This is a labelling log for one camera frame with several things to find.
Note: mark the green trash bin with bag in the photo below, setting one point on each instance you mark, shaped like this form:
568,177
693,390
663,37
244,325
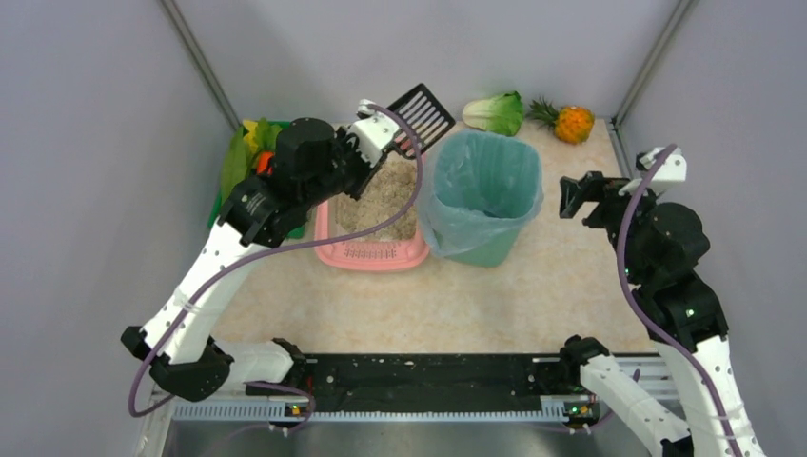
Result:
480,190

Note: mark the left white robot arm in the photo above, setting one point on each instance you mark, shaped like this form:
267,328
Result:
309,163

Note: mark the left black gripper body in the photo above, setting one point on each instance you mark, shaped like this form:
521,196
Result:
356,167

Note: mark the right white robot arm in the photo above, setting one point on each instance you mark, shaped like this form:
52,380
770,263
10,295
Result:
658,245

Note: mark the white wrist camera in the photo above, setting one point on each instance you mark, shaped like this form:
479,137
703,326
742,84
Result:
661,171
375,132

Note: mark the black litter scoop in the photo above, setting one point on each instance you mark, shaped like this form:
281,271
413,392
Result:
425,114

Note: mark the toy bok choy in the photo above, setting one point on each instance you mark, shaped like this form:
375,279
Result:
502,114

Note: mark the green vegetable basket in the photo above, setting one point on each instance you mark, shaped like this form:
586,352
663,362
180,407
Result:
297,233

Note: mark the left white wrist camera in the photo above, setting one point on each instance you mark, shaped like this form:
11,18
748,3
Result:
375,132

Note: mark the toy yellow corn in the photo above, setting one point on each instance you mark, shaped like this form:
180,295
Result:
250,128

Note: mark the toy carrot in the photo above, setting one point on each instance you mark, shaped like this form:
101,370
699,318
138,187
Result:
263,164

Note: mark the toy pineapple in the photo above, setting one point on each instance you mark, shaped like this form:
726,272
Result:
569,124

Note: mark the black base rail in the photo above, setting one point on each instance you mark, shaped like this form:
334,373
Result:
441,383

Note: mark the pink litter box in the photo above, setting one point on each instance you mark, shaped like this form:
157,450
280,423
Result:
397,247

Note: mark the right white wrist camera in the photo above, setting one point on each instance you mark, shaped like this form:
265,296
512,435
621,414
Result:
661,171

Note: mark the toy green leaf vegetable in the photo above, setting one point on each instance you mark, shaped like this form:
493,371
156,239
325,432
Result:
236,165

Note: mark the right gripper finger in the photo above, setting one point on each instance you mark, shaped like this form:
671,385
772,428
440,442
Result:
597,181
574,193

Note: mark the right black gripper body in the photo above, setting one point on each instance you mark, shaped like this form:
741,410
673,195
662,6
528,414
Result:
596,201

